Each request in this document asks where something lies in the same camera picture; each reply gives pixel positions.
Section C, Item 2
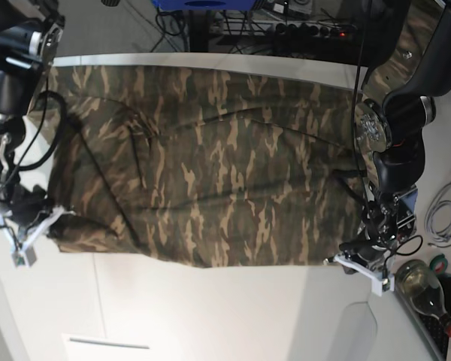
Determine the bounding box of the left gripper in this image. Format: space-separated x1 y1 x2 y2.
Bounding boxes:
340 241 393 271

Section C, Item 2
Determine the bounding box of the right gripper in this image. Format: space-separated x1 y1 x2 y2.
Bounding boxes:
0 186 49 228

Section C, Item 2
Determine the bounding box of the camouflage t-shirt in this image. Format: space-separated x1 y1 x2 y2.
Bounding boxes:
28 65 362 268

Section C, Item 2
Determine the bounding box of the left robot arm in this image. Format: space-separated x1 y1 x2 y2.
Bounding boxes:
334 1 451 274

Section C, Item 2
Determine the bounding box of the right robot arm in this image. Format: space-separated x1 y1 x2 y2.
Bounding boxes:
0 1 65 227

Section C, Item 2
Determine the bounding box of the clear glass bottle red cap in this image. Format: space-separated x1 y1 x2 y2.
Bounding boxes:
395 259 451 338

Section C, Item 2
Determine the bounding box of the green tape roll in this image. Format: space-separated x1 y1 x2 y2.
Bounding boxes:
429 253 449 275

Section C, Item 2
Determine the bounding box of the black power strip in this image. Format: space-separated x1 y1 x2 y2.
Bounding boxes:
274 21 358 40

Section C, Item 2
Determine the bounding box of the blue box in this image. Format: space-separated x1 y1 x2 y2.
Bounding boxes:
152 0 262 11

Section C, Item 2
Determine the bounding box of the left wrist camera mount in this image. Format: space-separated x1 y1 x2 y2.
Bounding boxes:
323 254 395 296

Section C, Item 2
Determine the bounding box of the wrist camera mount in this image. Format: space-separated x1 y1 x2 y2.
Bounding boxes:
0 206 75 268
323 254 395 296

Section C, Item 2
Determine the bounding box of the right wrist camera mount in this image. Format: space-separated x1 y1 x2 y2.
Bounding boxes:
0 206 75 268

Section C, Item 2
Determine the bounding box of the light blue coiled cable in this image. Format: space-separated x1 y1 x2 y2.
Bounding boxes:
425 179 451 247

